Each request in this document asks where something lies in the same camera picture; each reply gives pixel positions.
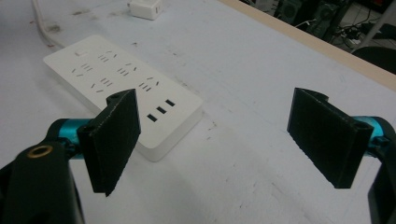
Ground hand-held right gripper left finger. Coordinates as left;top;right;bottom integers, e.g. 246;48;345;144
46;88;142;198

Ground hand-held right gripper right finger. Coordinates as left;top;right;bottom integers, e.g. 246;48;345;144
286;87;396;189

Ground white power strip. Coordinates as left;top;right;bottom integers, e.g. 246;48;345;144
43;34;204;162

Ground white plug adapter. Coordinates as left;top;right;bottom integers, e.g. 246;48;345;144
126;0;164;21

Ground black round object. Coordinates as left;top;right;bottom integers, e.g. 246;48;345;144
352;46;396;76

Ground white metal stand leg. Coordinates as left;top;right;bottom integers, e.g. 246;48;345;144
350;0;396;53

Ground dark electronic equipment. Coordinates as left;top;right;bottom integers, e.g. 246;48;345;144
239;0;396;50

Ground white power strip cable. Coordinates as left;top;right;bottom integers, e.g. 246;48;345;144
31;0;66;49

